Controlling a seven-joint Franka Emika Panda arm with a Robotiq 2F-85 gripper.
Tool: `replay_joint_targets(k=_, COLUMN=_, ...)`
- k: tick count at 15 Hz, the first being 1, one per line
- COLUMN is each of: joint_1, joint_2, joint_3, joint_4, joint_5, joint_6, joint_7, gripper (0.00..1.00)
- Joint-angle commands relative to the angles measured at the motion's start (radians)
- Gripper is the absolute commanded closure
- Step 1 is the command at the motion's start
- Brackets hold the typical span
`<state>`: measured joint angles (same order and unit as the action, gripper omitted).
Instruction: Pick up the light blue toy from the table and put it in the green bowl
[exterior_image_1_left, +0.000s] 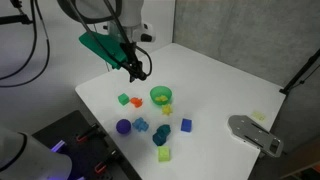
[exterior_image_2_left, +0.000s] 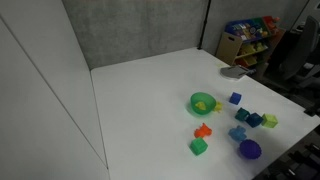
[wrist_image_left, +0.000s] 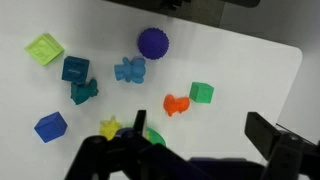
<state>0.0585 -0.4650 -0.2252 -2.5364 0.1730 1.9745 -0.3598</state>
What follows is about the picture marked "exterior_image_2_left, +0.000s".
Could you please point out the light blue animal toy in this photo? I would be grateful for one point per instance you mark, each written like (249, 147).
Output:
(238, 133)

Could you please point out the green plastic bowl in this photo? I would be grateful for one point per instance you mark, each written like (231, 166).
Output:
(208, 99)

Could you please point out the yellow toy inside bowl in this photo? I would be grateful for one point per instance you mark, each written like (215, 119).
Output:
(201, 106)

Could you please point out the orange animal toy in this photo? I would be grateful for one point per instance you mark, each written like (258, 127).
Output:
(203, 131)

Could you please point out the yellow spiky toy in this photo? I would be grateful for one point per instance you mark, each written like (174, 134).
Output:
(218, 107)

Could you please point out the teal cube toy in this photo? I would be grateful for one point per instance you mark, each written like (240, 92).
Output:
(242, 114)

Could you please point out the dark blue cube toy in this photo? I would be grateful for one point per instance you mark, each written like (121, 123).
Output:
(254, 120)

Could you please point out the wooden toy shelf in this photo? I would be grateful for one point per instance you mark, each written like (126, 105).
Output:
(249, 42)

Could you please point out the lime green cube toy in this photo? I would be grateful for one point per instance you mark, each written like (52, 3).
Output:
(269, 120)

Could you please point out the grey metal mounting plate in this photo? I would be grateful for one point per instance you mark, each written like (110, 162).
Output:
(235, 72)

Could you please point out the black vertical pole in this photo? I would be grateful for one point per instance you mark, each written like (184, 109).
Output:
(199, 46)

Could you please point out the grey office chair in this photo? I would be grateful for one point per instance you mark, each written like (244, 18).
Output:
(298, 65)

